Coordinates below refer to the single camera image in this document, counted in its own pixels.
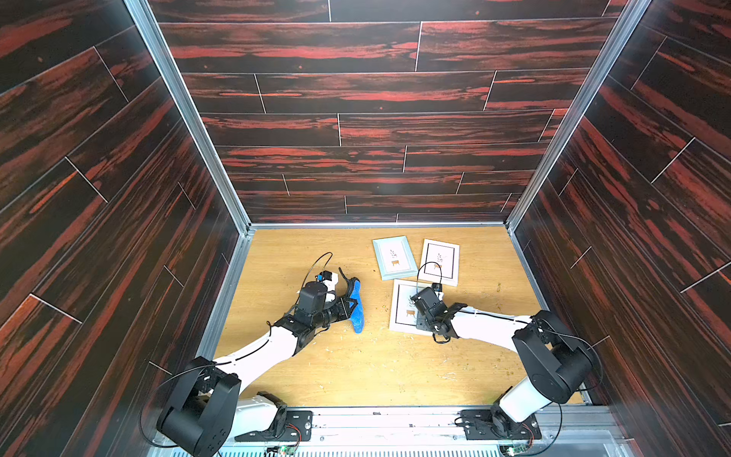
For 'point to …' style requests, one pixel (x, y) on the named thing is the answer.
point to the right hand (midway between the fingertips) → (431, 315)
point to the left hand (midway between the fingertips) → (359, 302)
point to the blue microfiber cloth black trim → (357, 316)
